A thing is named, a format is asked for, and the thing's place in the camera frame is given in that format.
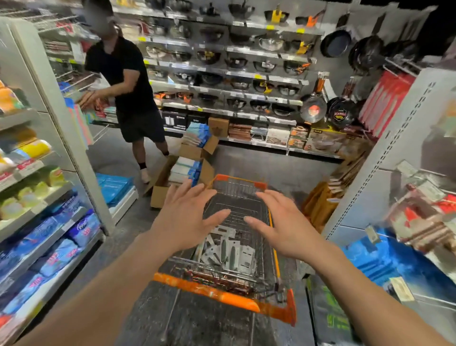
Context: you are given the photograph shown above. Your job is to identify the large open cardboard box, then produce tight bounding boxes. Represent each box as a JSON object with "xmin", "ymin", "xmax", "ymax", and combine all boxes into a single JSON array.
[{"xmin": 150, "ymin": 146, "xmax": 216, "ymax": 209}]

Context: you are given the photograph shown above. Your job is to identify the white display platform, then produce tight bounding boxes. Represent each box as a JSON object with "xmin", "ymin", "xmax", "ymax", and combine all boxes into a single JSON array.
[{"xmin": 107, "ymin": 187, "xmax": 141, "ymax": 226}]

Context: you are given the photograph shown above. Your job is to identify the orange wire shopping cart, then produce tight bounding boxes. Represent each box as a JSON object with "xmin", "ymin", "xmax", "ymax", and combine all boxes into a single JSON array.
[{"xmin": 152, "ymin": 174, "xmax": 297, "ymax": 346}]

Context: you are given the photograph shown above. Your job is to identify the red hanging packets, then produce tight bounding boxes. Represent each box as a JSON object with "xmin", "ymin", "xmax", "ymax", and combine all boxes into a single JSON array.
[{"xmin": 358, "ymin": 70, "xmax": 416, "ymax": 138}]

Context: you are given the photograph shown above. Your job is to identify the blue boxes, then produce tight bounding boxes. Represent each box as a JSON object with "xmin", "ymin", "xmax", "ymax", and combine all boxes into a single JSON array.
[{"xmin": 96, "ymin": 173, "xmax": 135, "ymax": 208}]

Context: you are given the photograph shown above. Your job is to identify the green black packets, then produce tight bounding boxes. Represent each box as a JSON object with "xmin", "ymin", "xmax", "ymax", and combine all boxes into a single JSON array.
[{"xmin": 306, "ymin": 274, "xmax": 359, "ymax": 346}]

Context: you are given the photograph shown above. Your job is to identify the person's left forearm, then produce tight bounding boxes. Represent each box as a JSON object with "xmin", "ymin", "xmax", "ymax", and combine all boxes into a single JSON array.
[{"xmin": 14, "ymin": 234, "xmax": 175, "ymax": 346}]

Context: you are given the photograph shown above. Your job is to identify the black frying pan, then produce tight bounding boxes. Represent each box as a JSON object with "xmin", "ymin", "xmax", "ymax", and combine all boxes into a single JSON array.
[
  {"xmin": 328, "ymin": 77, "xmax": 359, "ymax": 130},
  {"xmin": 300, "ymin": 73, "xmax": 329, "ymax": 125}
]

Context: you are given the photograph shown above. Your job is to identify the plain black hanging pan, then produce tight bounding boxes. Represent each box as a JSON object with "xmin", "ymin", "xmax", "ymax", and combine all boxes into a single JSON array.
[
  {"xmin": 320, "ymin": 13, "xmax": 354, "ymax": 59},
  {"xmin": 349, "ymin": 14, "xmax": 387, "ymax": 74}
]

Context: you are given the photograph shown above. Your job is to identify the group of colourful packets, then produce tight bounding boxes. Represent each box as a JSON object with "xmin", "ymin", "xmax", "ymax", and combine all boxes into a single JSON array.
[{"xmin": 0, "ymin": 82, "xmax": 104, "ymax": 329}]

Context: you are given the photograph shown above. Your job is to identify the pile of packaged kitchen tools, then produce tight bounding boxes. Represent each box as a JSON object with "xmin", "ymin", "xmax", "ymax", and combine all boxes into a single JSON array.
[{"xmin": 196, "ymin": 224, "xmax": 259, "ymax": 277}]

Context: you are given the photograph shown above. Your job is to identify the person's right hand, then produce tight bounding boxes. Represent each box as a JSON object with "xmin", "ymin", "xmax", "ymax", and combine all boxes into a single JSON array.
[{"xmin": 244, "ymin": 189, "xmax": 326, "ymax": 262}]

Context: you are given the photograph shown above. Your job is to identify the kitchen tools display rack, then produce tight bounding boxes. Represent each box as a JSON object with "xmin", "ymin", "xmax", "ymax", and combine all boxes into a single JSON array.
[{"xmin": 295, "ymin": 67, "xmax": 456, "ymax": 346}]

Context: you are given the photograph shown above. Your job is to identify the person's left hand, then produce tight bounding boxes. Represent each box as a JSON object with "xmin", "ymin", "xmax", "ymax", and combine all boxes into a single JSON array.
[{"xmin": 152, "ymin": 178, "xmax": 232, "ymax": 255}]

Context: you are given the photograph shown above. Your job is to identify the background cookware shelf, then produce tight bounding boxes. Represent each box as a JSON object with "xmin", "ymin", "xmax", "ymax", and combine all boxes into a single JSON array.
[{"xmin": 43, "ymin": 0, "xmax": 361, "ymax": 161}]

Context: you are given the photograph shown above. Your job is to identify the white side shelf unit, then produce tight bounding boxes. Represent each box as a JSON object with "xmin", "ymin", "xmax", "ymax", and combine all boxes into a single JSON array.
[{"xmin": 0, "ymin": 16, "xmax": 116, "ymax": 345}]

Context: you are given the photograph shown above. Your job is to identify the small open cardboard box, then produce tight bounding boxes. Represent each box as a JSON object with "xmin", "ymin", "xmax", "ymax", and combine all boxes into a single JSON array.
[{"xmin": 178, "ymin": 132, "xmax": 222, "ymax": 163}]

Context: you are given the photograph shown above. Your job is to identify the brown carton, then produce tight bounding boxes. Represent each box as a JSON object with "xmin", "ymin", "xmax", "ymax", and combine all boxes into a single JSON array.
[{"xmin": 209, "ymin": 117, "xmax": 230, "ymax": 138}]

